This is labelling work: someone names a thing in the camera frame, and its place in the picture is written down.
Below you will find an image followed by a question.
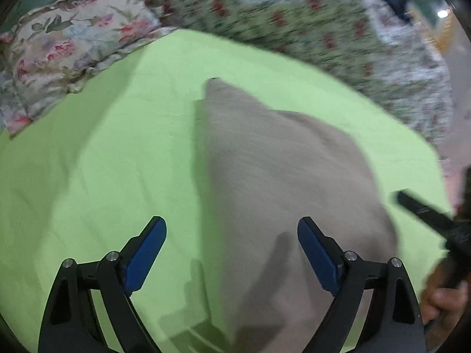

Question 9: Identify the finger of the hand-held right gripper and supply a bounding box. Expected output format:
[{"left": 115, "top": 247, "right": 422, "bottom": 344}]
[{"left": 397, "top": 190, "right": 460, "bottom": 237}]

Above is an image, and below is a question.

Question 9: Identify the beige knit sweater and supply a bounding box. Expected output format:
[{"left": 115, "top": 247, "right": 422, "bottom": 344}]
[{"left": 194, "top": 77, "right": 400, "bottom": 353}]

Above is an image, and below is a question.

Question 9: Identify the green bed sheet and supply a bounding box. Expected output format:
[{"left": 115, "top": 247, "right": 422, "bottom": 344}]
[{"left": 0, "top": 29, "right": 455, "bottom": 353}]

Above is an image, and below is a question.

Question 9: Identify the person's right hand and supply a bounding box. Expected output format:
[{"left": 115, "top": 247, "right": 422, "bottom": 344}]
[{"left": 419, "top": 255, "right": 470, "bottom": 327}]

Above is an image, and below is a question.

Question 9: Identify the floral ruffled pillow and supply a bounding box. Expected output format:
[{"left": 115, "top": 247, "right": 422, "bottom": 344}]
[{"left": 0, "top": 0, "right": 173, "bottom": 136}]

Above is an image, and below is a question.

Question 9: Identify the floral quilt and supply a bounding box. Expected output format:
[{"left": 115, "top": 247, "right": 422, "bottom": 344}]
[{"left": 140, "top": 0, "right": 457, "bottom": 170}]

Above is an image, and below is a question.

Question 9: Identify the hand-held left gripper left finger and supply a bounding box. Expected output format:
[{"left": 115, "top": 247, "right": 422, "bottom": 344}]
[{"left": 38, "top": 216, "right": 167, "bottom": 353}]

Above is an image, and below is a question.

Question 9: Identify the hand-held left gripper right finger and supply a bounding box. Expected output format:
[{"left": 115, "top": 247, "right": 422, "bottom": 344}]
[{"left": 297, "top": 216, "right": 427, "bottom": 353}]

